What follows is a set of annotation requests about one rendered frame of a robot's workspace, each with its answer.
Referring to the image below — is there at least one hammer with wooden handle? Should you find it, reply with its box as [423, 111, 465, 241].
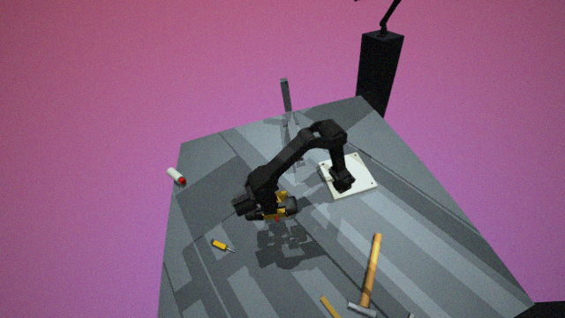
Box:
[347, 233, 382, 318]

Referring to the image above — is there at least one white cylinder with red cap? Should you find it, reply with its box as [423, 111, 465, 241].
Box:
[167, 167, 186, 185]

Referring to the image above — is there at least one yellow-handled screwdriver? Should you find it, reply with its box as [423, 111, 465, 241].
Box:
[210, 239, 234, 252]

